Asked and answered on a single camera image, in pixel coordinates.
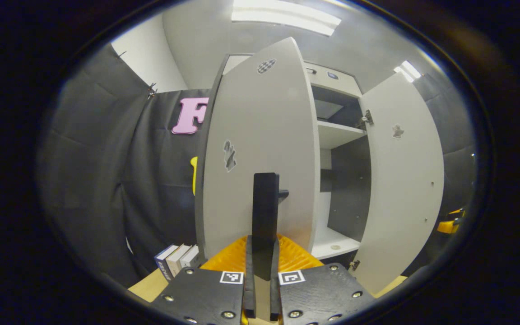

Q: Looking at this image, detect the blue book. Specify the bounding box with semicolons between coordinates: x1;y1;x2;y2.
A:
154;244;179;283

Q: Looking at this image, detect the large ceiling light panel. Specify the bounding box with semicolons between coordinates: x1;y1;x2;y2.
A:
232;0;342;37

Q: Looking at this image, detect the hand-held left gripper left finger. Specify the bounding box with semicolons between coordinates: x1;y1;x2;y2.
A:
151;235;257;325

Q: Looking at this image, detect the grey double-door shoe cabinet body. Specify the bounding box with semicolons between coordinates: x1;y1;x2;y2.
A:
195;53;373;268

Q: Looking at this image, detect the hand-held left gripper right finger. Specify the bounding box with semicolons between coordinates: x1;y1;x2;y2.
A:
270;234;376;325

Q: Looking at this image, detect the grey shoe cabinet door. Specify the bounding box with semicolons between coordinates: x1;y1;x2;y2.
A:
353;72;445;296
195;37;320;281

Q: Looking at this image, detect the white book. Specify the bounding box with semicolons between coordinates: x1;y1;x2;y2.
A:
180;245;200;269
166;244;192;277

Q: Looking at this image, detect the small ceiling light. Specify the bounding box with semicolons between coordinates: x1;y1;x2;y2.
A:
394;60;422;83

